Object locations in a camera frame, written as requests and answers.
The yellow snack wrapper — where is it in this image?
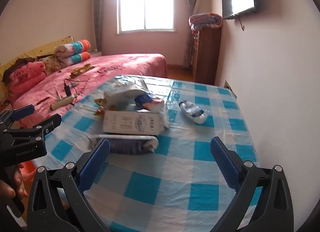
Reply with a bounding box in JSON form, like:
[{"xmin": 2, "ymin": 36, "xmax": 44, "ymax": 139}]
[{"xmin": 94, "ymin": 97, "xmax": 117, "ymax": 117}]

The dark cloth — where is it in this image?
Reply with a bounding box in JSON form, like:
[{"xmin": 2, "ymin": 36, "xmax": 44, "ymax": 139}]
[{"xmin": 2, "ymin": 58, "xmax": 35, "ymax": 82}]

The crumpled white blue packet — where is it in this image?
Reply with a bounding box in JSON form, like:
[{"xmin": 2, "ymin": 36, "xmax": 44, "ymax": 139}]
[{"xmin": 179, "ymin": 100, "xmax": 208, "ymax": 124}]

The pink lettered folded blanket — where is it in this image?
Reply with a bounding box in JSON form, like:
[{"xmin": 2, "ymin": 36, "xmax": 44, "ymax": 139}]
[{"xmin": 5, "ymin": 61, "xmax": 47, "ymax": 95}]

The brown wooden cabinet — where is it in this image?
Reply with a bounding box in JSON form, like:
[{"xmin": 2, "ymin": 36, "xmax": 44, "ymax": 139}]
[{"xmin": 191, "ymin": 26, "xmax": 222, "ymax": 86}]

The window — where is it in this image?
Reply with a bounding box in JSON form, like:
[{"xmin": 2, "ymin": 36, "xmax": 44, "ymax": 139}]
[{"xmin": 117, "ymin": 0, "xmax": 175, "ymax": 34}]

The gold brown cloth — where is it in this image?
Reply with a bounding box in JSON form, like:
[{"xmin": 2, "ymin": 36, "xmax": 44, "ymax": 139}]
[{"xmin": 70, "ymin": 64, "xmax": 95, "ymax": 76}]

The folded pink grey quilt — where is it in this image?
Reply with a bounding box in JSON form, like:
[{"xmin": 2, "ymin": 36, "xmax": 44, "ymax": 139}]
[{"xmin": 189, "ymin": 13, "xmax": 223, "ymax": 31}]

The blue orange snack packet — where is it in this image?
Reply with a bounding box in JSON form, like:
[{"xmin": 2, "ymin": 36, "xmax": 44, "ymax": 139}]
[{"xmin": 134, "ymin": 94, "xmax": 167, "ymax": 112}]

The folded teal orange quilt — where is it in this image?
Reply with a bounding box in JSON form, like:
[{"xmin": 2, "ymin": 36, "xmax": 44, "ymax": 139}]
[{"xmin": 55, "ymin": 39, "xmax": 92, "ymax": 66}]

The grey curtain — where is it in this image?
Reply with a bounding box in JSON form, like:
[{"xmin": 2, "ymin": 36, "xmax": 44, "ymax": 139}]
[
  {"xmin": 91, "ymin": 0, "xmax": 104, "ymax": 53},
  {"xmin": 182, "ymin": 0, "xmax": 201, "ymax": 65}
]

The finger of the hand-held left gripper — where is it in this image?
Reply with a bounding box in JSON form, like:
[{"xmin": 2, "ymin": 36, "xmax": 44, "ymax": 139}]
[
  {"xmin": 2, "ymin": 114, "xmax": 62, "ymax": 138},
  {"xmin": 0, "ymin": 105, "xmax": 35, "ymax": 129}
]

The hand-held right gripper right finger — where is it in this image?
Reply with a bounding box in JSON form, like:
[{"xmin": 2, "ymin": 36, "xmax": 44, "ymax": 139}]
[{"xmin": 210, "ymin": 136, "xmax": 294, "ymax": 232}]

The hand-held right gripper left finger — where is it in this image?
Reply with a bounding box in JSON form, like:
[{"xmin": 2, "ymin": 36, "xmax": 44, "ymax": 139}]
[{"xmin": 27, "ymin": 138, "xmax": 111, "ymax": 232}]

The person's left hand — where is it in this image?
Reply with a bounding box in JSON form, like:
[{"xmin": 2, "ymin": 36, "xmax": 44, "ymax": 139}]
[{"xmin": 0, "ymin": 162, "xmax": 30, "ymax": 209}]

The yellow headboard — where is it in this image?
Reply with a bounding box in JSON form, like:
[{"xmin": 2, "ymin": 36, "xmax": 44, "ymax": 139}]
[{"xmin": 0, "ymin": 36, "xmax": 73, "ymax": 82}]

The dark blue packet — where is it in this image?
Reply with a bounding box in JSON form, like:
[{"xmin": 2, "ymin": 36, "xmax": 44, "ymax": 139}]
[{"xmin": 109, "ymin": 139, "xmax": 155, "ymax": 154}]

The orange plastic bin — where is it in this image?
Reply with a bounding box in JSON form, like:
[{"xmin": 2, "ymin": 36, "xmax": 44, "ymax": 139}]
[{"xmin": 23, "ymin": 159, "xmax": 36, "ymax": 180}]

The blue checkered tablecloth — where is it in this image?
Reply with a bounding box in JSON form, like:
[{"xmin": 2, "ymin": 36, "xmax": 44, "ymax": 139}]
[{"xmin": 32, "ymin": 74, "xmax": 263, "ymax": 232}]

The beige floral pillow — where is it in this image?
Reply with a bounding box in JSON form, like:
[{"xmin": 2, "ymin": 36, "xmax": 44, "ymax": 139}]
[{"xmin": 37, "ymin": 55, "xmax": 63, "ymax": 75}]

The white milk carton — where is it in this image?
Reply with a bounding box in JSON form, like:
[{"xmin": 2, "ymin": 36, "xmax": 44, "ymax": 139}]
[{"xmin": 102, "ymin": 110, "xmax": 162, "ymax": 136}]

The white power strip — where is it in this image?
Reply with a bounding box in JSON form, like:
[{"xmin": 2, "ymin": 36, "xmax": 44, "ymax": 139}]
[{"xmin": 51, "ymin": 96, "xmax": 75, "ymax": 111}]

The large white powder bag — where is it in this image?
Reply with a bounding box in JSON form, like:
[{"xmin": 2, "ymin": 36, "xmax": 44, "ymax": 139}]
[{"xmin": 104, "ymin": 78, "xmax": 150, "ymax": 110}]

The brown board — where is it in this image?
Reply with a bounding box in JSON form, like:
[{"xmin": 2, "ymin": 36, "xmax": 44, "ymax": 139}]
[{"xmin": 224, "ymin": 80, "xmax": 237, "ymax": 97}]

